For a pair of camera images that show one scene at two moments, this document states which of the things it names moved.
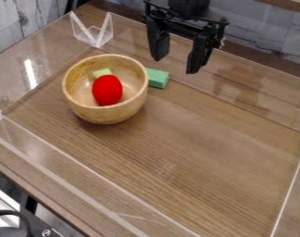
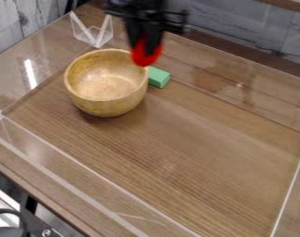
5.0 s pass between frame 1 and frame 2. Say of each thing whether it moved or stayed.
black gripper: moved
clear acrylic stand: stayed
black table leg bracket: stayed
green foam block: stayed
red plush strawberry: moved
